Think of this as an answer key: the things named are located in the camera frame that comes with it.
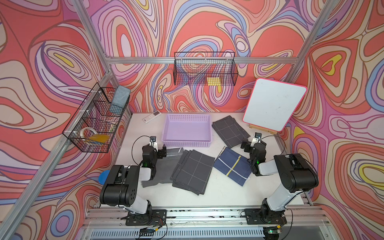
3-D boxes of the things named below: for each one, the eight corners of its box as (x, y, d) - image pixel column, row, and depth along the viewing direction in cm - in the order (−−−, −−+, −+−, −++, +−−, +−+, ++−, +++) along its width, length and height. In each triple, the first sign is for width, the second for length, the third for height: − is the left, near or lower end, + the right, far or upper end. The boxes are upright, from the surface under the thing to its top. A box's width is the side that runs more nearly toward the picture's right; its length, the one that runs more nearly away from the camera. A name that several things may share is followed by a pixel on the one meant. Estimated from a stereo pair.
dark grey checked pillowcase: (168, 184, 86) (167, 182, 84) (185, 149, 101) (185, 147, 99) (202, 198, 81) (202, 197, 79) (214, 158, 96) (215, 157, 94)
